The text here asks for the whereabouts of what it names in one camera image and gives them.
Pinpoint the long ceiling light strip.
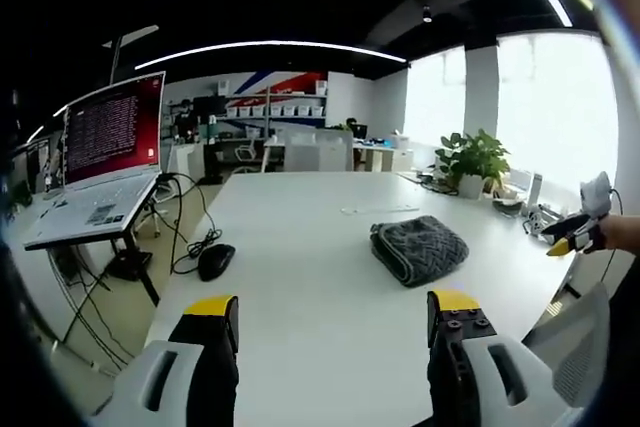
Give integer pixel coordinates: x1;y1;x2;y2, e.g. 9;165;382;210
133;39;409;71

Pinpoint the shelf of white bins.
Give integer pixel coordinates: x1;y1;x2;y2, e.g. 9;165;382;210
225;90;329;121

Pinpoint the white mesh office chair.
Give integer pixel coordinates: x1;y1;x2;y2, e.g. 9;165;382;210
522;281;614;408

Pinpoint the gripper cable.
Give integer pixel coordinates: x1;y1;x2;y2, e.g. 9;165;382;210
605;185;625;281

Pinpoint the white upright box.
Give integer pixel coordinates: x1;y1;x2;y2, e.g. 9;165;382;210
526;172;544;212

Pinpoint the thin white strip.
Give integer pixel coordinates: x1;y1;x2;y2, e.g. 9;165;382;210
341;203;419;214

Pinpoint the green potted plant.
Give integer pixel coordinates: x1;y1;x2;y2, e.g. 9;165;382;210
434;128;512;200

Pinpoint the white swivel chair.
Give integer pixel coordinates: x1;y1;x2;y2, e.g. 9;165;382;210
232;140;262;174

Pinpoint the black computer mouse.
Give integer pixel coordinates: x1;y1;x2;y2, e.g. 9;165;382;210
197;243;237;283

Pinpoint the bundle of black cables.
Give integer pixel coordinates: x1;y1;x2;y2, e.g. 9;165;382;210
49;246;132;373

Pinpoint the black laptop stand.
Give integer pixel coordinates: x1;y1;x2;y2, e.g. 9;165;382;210
107;181;162;306

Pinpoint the white laptop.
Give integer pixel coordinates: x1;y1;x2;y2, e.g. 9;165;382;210
23;70;167;251

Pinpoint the black mouse cable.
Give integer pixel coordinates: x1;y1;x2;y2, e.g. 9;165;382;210
158;172;224;276

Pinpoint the black monitor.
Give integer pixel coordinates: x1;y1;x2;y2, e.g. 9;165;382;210
192;95;227;119

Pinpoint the white desk partition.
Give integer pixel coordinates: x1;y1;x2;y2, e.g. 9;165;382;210
263;127;355;173

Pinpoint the grey towel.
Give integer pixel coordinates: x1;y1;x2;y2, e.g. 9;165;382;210
369;215;470;289

